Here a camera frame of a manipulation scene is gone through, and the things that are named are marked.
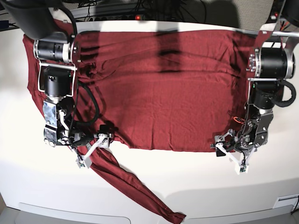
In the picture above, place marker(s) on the dark red long-sleeve shirt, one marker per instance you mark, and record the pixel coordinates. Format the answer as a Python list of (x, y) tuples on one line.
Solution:
[(162, 90)]

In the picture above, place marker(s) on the black power strip red switch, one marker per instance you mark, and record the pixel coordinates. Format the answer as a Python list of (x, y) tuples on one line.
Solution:
[(137, 17)]

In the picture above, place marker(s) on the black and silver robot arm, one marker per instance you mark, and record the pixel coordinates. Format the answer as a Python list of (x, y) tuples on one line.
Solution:
[(53, 28)]

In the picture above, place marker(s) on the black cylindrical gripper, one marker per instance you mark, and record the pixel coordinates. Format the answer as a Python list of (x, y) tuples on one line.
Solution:
[(242, 145), (79, 138)]

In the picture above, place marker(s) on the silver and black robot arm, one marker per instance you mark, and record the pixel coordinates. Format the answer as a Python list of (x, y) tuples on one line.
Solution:
[(272, 62)]

